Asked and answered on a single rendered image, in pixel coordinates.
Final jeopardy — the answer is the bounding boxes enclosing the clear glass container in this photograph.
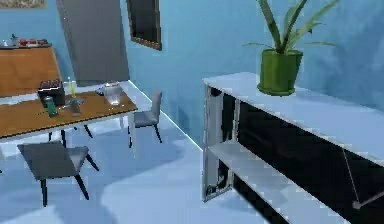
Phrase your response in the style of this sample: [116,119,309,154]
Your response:
[103,81,123,107]

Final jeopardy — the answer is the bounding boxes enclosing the green cup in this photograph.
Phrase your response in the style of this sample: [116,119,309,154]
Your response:
[43,96,60,118]

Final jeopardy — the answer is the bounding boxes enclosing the dark framed wall picture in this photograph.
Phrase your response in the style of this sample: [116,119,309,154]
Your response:
[125,0,163,52]

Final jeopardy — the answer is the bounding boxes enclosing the wooden dining table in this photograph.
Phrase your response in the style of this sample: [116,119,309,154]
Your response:
[0,89,139,158]

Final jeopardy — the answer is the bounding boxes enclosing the black toaster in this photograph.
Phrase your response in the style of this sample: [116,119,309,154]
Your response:
[37,78,67,108]

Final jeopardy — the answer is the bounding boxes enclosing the grey room door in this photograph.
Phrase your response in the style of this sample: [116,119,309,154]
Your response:
[55,0,131,88]

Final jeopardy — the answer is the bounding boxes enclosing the white open shelf unit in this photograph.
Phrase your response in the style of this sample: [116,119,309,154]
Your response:
[201,71,384,224]

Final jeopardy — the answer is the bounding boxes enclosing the wooden cupboard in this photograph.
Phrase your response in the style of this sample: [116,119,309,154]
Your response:
[0,43,63,99]

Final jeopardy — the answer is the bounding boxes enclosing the grey metal mug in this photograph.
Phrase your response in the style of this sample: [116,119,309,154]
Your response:
[69,97,83,116]

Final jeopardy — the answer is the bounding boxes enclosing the yellow green bottle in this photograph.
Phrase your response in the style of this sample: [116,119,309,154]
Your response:
[67,76,77,99]

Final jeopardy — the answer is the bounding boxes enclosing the grey chair black legs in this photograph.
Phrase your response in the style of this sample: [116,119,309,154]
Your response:
[16,140,100,208]
[127,88,164,149]

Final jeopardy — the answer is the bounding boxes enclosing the brown framed wall picture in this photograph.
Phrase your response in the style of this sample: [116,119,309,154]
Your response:
[0,0,48,10]

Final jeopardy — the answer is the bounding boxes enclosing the green potted house plant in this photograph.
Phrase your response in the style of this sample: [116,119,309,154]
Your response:
[242,0,341,97]

